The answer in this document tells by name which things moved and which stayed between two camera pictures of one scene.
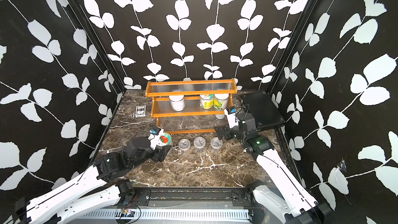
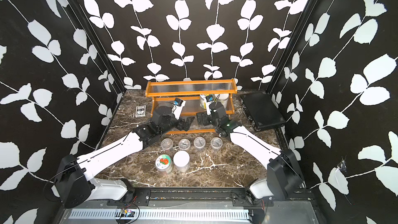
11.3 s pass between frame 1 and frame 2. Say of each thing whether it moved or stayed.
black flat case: stayed
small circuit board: stayed
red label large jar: moved
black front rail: stayed
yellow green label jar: stayed
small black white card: stayed
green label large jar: stayed
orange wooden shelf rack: stayed
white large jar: moved
